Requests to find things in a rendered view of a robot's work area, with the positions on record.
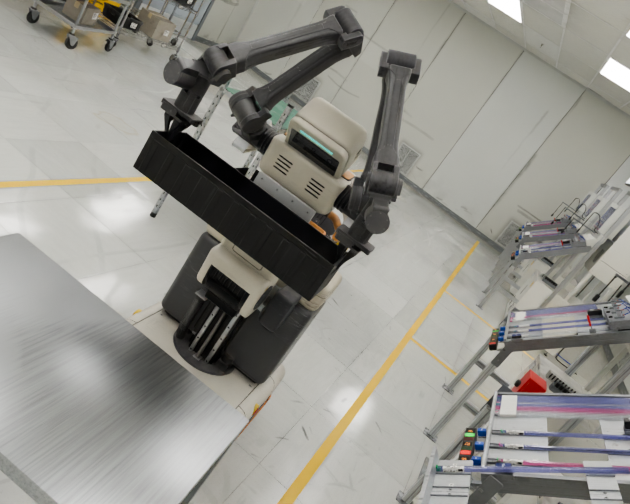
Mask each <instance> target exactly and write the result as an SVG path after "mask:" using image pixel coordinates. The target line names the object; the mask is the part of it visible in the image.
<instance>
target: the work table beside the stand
mask: <svg viewBox="0 0 630 504"><path fill-rule="evenodd" d="M248 422H249V420H248V419H247V418H246V417H245V416H243V415H242V414H241V413H240V412H239V411H237V410H236V409H235V408H234V407H232V406H231V405H230V404H229V403H227V402H226V401H225V400H224V399H223V398H221V397H220V396H219V395H218V394H216V393H215V392H214V391H213V390H212V389H210V388H209V387H208V386H207V385H205V384H204V383H203V382H202V381H200V380H199V379H198V378H197V377H196V376H194V375H193V374H192V373H191V372H189V371H188V370H187V369H186V368H185V367H183V366H182V365H181V364H180V363H178V362H177V361H176V360H175V359H173V358H172V357H171V356H170V355H169V354H167V353H166V352H165V351H164V350H162V349H161V348H160V347H159V346H158V345H156V344H155V343H154V342H153V341H151V340H150V339H149V338H148V337H146V336H145V335H144V334H143V333H142V332H140V331H139V330H138V329H137V328H135V327H134V326H133V325H132V324H131V323H129V322H128V321H127V320H126V319H124V318H123V317H122V316H121V315H119V314H118V313H117V312H116V311H115V310H113V309H112V308H111V307H110V306H108V305H107V304H106V303H105V302H104V301H102V300H101V299H100V298H99V297H97V296H96V295H95V294H94V293H92V292H91V291H90V290H89V289H88V288H86V287H85V286H84V285H83V284H81V283H80V282H79V281H78V280H77V279H75V278H74V277H73V276H72V275H70V274H69V273H68V272H67V271H65V270H64V269H63V268H62V267H61V266H59V265H58V264H57V263H56V262H54V261H53V260H52V259H51V258H50V257H48V256H47V255H46V254H45V253H43V252H42V251H41V250H40V249H38V248H37V247H36V246H35V245H34V244H32V243H31V242H30V241H29V240H27V239H26V238H25V237H24V236H22V235H21V234H20V233H15V234H10V235H5V236H0V470H1V471H2V472H3V473H4V474H5V475H6V476H7V477H8V478H10V479H11V480H12V481H13V482H14V483H15V484H16V485H17V486H19V487H20V488H21V489H22V490H23V491H24V492H25V493H26V494H28V495H29V496H30V497H31V498H32V499H33V500H34V501H35V502H37V503H38V504H189V503H190V501H191V500H192V499H193V497H194V496H195V494H196V493H197V492H198V490H199V489H200V488H201V486H202V485H203V484H204V482H205V481H206V479H207V478H208V477H209V475H210V474H211V473H212V471H213V470H214V469H215V467H216V466H217V464H218V463H219V462H220V460H221V459H222V458H223V456H224V455H225V454H226V452H227V451H228V449H229V448H230V447H231V445H232V444H233V443H234V441H235V440H236V438H237V437H238V436H239V434H240V433H241V432H242V430H243V429H244V428H245V426H246V425H247V423H248Z"/></svg>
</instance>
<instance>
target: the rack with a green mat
mask: <svg viewBox="0 0 630 504"><path fill-rule="evenodd" d="M232 79H233V78H232ZM232 79H230V80H229V81H228V82H227V83H226V84H225V85H223V84H222V85H221V86H220V88H219V90H218V92H217V94H216V95H215V97H214V99H213V101H212V103H211V104H210V106H209V108H208V110H207V112H206V113H205V115H204V117H203V120H204V121H203V123H202V124H201V125H199V126H198V128H197V130H196V132H195V133H194V135H193V137H194V138H195V139H196V140H199V138H200V136H201V134H202V133H203V131H204V129H205V127H206V125H207V124H208V122H209V120H210V118H211V116H212V115H213V113H214V111H215V109H216V107H217V106H218V104H219V102H220V100H221V98H222V97H223V95H224V94H225V95H226V96H228V97H229V98H230V97H231V96H232V95H233V94H235V93H237V92H239V91H241V90H237V89H233V88H229V87H228V86H229V84H230V82H231V80H232ZM292 93H293V92H292ZM292 93H291V94H289V95H288V96H287V97H285V98H284V99H283V100H282V101H280V102H279V103H277V104H276V105H275V106H274V107H273V109H272V110H271V111H269V112H270V113H271V115H272V117H271V118H270V120H271V121H272V127H273V128H274V129H275V130H276V132H278V133H279V134H283V133H284V132H287V131H288V127H289V123H290V120H291V119H292V118H293V117H295V115H296V114H297V113H298V111H297V110H295V109H294V106H293V105H292V104H287V102H288V100H289V98H290V97H291V95H292ZM257 152H258V151H257V150H256V151H252V152H251V153H250V155H249V157H248V159H247V160H246V162H245V164H244V165H243V167H242V168H247V167H248V166H249V165H250V163H251V162H252V160H253V158H254V157H255V155H256V153H257ZM262 157H263V155H262V154H261V153H260V152H259V153H258V155H257V156H256V158H255V160H254V161H253V163H252V165H251V166H250V168H249V170H248V171H247V173H246V175H245V176H246V177H247V178H249V179H251V177H252V175H253V174H254V172H255V170H256V169H257V167H258V166H259V163H260V161H261V159H262ZM167 195H168V193H167V192H165V191H164V190H163V191H162V193H161V195H160V197H159V199H158V201H157V202H156V204H155V206H154V208H153V210H152V211H151V213H150V216H151V217H153V218H155V217H156V215H157V213H158V212H159V210H160V208H161V206H162V204H163V203H164V201H165V199H166V197H167Z"/></svg>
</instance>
